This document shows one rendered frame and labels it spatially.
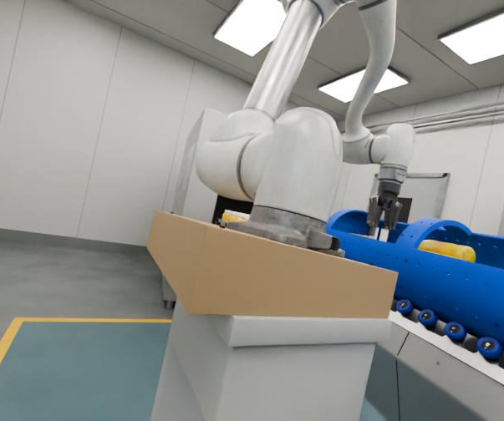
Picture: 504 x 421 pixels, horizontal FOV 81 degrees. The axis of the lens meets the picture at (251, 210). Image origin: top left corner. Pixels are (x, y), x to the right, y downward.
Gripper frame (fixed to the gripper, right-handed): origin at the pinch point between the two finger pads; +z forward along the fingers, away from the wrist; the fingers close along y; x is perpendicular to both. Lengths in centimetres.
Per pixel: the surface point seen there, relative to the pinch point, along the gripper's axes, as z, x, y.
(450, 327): 17.1, -35.6, -5.8
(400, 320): 21.2, -22.2, -6.4
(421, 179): -99, 259, 292
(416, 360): 27.8, -31.0, -8.4
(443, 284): 7.4, -33.9, -8.9
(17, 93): -86, 396, -275
